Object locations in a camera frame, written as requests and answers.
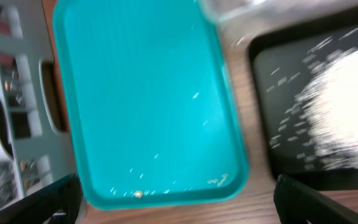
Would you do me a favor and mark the grey plastic dishwasher rack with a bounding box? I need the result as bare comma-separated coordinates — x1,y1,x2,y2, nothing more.
0,0,76,202

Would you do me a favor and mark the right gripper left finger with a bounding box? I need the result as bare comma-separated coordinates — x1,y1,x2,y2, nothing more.
0,174,83,224

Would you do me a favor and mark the black waste tray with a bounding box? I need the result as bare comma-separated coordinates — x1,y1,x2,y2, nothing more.
247,6,358,190

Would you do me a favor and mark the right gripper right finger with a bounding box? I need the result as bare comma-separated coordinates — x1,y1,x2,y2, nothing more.
273,175,358,224

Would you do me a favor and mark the teal plastic serving tray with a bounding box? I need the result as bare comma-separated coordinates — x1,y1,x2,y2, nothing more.
53,0,249,210

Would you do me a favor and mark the pile of white rice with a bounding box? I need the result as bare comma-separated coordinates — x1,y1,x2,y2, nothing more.
295,47,358,169

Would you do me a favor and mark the clear plastic waste bin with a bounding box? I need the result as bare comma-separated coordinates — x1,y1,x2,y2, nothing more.
198,0,358,22

